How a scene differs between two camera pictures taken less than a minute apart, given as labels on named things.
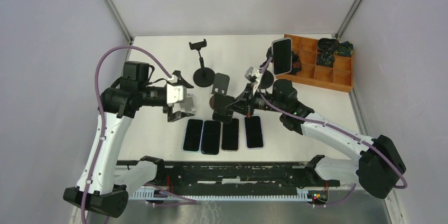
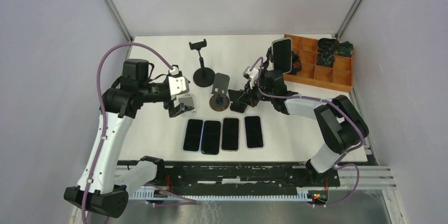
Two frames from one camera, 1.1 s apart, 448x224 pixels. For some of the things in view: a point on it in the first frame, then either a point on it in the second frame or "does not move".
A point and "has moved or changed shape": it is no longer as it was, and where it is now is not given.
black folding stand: [221, 113] has moved or changed shape
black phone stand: [267, 77] does not move
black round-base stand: [221, 86] does not move
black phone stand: [203, 77] does not move
